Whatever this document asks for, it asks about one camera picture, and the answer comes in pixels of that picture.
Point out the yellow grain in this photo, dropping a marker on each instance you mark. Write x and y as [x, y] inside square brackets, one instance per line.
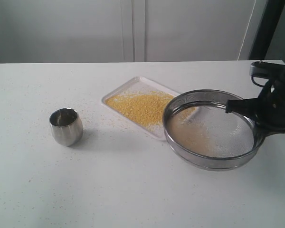
[144, 109]

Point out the round stainless steel sieve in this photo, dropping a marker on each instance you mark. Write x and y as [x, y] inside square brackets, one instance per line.
[235, 137]

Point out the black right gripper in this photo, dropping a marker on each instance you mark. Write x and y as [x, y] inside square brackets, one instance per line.
[267, 110]

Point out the pale coarse grains in sieve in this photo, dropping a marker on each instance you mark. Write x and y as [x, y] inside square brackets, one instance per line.
[191, 136]

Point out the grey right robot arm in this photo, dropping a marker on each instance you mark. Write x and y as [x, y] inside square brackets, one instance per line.
[268, 109]

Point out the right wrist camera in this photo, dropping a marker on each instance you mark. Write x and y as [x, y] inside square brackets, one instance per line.
[263, 69]

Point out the white cabinet doors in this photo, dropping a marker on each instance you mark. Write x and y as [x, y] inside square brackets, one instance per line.
[53, 31]

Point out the white plastic tray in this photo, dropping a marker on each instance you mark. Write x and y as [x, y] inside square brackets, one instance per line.
[144, 85]

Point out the stainless steel cup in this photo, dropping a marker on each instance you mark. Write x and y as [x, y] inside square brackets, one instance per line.
[66, 126]

